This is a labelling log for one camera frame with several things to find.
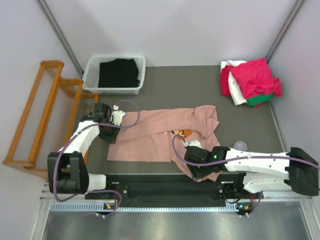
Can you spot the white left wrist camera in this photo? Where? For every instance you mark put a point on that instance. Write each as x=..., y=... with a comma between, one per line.
x=117, y=115

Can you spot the green t-shirt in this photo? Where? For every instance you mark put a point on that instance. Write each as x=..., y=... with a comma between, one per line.
x=256, y=101

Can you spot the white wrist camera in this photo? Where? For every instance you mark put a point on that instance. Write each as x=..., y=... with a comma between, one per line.
x=117, y=115
x=194, y=143

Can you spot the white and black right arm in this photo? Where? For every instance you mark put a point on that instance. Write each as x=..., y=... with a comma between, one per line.
x=295, y=170

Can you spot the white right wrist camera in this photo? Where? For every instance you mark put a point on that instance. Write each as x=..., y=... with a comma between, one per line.
x=194, y=143

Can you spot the pink printed t-shirt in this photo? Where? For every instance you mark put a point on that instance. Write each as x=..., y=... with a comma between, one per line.
x=158, y=135

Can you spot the magenta t-shirt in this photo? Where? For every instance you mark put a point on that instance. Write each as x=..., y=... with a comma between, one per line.
x=256, y=78

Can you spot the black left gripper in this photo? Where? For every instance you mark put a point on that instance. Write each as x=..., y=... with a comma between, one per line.
x=110, y=133

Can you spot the wooden rack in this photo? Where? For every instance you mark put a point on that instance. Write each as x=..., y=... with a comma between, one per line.
x=48, y=118

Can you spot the white plastic basket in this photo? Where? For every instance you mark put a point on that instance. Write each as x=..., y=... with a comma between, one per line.
x=91, y=75

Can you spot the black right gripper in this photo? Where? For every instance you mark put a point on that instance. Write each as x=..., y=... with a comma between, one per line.
x=196, y=174

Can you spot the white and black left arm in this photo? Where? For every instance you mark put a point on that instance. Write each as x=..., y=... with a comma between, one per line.
x=67, y=171

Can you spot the black folded t-shirt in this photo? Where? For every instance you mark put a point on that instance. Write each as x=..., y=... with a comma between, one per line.
x=118, y=73

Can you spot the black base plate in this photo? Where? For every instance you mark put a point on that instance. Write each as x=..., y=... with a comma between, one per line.
x=177, y=190

